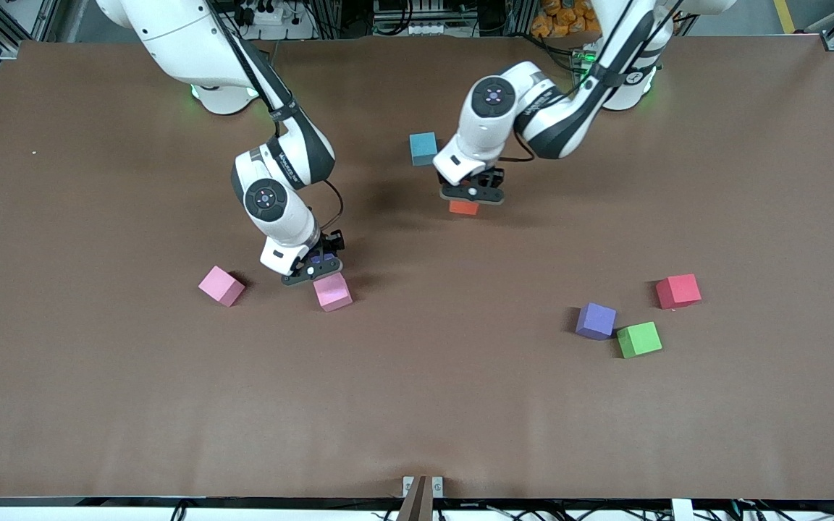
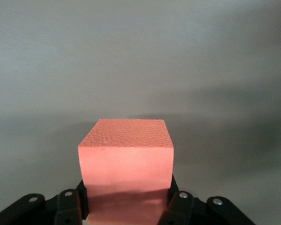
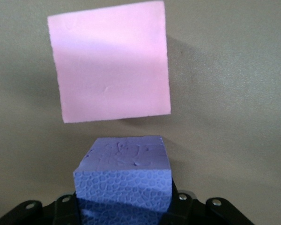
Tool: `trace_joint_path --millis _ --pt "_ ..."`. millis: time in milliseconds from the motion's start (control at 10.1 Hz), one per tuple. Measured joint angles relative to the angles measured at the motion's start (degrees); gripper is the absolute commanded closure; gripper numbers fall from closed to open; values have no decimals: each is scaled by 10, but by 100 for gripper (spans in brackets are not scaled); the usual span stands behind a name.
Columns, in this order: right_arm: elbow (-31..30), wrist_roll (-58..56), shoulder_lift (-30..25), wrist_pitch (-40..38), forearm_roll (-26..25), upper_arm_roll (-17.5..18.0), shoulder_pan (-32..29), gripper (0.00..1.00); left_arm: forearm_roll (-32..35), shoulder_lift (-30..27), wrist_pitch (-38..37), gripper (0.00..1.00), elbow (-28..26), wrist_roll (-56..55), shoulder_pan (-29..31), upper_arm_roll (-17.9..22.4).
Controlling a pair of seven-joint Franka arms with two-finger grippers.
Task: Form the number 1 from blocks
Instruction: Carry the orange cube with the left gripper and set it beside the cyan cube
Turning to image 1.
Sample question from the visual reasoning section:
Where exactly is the white rack device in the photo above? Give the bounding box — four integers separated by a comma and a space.
372, 0, 454, 37

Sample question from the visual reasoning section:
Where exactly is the grey metal bracket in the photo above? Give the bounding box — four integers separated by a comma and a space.
403, 475, 444, 499

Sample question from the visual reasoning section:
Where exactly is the bag of orange items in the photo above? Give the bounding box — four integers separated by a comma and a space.
531, 0, 602, 38

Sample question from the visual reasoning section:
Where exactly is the pink foam cube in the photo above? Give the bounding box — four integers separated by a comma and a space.
198, 266, 246, 308
313, 272, 353, 313

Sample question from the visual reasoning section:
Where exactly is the green foam cube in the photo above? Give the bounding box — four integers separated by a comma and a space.
616, 321, 663, 359

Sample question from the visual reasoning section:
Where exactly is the teal foam cube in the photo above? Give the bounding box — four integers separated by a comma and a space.
409, 132, 438, 166

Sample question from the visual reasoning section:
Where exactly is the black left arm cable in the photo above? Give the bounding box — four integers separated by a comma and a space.
498, 0, 660, 164

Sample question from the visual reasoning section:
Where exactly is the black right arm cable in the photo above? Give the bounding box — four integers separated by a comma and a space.
203, 0, 345, 236

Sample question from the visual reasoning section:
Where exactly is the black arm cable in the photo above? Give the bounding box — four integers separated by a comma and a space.
203, 0, 345, 236
498, 0, 660, 164

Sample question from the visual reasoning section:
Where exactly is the red foam cube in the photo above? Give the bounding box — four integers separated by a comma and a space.
655, 274, 702, 310

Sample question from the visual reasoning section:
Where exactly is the brown camera post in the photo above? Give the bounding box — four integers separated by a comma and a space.
397, 475, 434, 521

